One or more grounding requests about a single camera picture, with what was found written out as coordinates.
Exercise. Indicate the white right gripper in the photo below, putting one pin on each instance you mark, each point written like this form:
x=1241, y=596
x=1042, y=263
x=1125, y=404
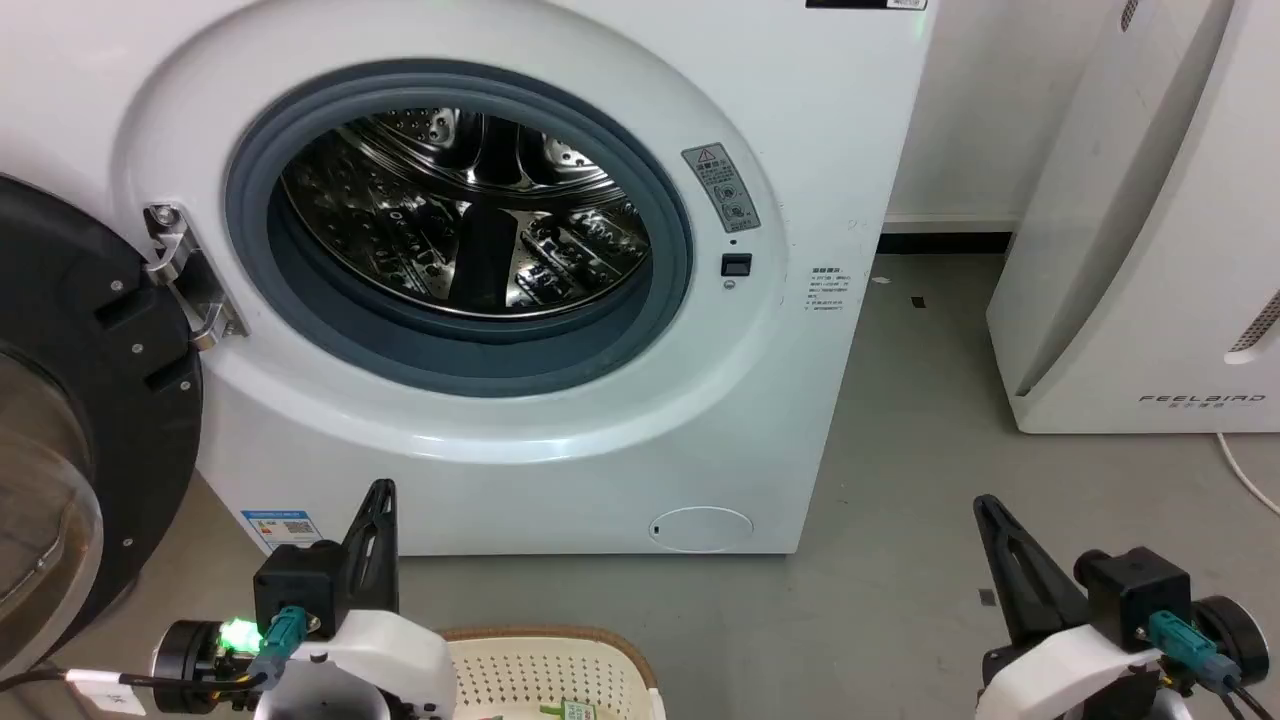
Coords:
x=1060, y=680

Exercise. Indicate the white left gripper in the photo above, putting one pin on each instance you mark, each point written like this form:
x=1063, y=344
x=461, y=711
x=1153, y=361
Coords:
x=390, y=665

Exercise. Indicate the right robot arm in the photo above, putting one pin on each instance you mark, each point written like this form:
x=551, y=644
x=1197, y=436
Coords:
x=1232, y=635

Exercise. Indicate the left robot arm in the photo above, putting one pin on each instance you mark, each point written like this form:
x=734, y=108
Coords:
x=190, y=660

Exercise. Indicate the stainless steel washing machine drum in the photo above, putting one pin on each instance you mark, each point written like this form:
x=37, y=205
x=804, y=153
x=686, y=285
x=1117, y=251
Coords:
x=400, y=225

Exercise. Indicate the black washing machine door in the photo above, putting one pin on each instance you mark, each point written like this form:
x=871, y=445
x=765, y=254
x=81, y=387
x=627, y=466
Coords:
x=70, y=290

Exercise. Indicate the blue white energy label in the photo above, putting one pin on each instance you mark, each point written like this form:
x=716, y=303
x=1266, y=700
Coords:
x=282, y=530

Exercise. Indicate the cream plastic laundry basket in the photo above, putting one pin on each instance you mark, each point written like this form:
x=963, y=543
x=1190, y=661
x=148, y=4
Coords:
x=540, y=665

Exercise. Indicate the green item in basket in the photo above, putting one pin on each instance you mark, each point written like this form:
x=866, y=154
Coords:
x=570, y=711

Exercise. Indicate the white air purifier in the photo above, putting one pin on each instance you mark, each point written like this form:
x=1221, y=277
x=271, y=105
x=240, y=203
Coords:
x=1130, y=300

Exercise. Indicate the round white filter cover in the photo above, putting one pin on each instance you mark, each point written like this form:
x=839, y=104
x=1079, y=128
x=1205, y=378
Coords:
x=700, y=528

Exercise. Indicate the silver metal door hinge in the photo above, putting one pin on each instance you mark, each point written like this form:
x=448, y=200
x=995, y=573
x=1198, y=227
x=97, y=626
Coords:
x=200, y=292

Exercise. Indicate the black baseboard strip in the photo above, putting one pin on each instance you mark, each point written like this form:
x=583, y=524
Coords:
x=945, y=243

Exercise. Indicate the grey rubber door gasket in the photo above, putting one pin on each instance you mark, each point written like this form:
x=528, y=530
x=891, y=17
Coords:
x=246, y=210

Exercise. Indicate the white front-load washing machine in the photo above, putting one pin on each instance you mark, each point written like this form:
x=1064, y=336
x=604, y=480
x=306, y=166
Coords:
x=800, y=150

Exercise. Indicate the grey warning sticker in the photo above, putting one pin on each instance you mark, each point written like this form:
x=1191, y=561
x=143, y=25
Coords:
x=722, y=188

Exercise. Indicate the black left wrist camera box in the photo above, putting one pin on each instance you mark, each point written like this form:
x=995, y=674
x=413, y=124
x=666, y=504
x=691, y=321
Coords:
x=295, y=585

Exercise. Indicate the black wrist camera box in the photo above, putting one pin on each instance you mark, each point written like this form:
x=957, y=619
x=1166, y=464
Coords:
x=1135, y=595
x=295, y=585

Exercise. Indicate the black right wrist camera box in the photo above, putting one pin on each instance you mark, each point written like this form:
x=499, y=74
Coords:
x=1135, y=595

